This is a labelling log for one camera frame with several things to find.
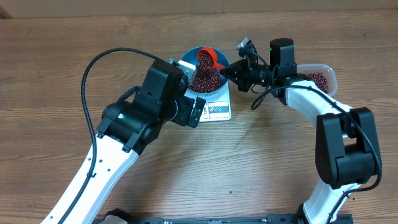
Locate white digital kitchen scale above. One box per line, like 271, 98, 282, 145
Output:
185, 82, 231, 123

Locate clear plastic container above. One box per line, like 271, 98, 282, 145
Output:
297, 63, 338, 96

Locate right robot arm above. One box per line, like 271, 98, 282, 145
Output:
221, 38, 382, 223

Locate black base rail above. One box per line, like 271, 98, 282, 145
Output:
92, 208, 307, 224

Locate blue metal bowl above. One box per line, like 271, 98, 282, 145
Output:
181, 46, 229, 97

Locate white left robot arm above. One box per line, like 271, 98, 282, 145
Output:
43, 60, 205, 223

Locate orange measuring scoop blue handle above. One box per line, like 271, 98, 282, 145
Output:
197, 47, 224, 70

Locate red beans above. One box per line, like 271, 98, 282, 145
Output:
188, 52, 329, 93

